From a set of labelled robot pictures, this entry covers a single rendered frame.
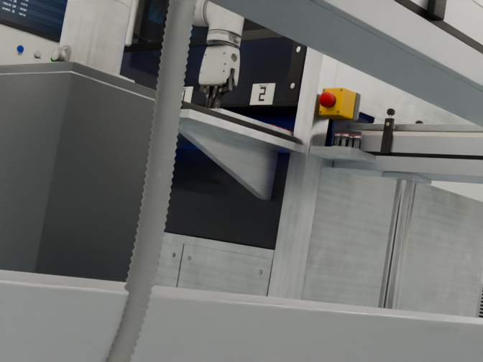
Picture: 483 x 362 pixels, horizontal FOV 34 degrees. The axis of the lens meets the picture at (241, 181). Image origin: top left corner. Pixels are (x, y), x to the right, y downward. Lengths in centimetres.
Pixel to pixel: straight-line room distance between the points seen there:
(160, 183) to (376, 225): 166
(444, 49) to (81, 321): 53
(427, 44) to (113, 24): 74
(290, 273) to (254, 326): 126
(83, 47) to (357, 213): 102
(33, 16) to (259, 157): 101
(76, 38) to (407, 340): 84
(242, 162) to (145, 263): 135
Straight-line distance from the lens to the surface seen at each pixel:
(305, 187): 200
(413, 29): 88
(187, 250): 227
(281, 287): 200
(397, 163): 197
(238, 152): 197
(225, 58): 192
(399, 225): 198
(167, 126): 64
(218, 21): 195
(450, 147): 190
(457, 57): 96
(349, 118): 199
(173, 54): 65
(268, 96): 214
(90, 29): 148
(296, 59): 211
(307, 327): 80
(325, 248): 209
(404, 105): 235
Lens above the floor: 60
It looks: 5 degrees up
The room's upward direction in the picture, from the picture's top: 9 degrees clockwise
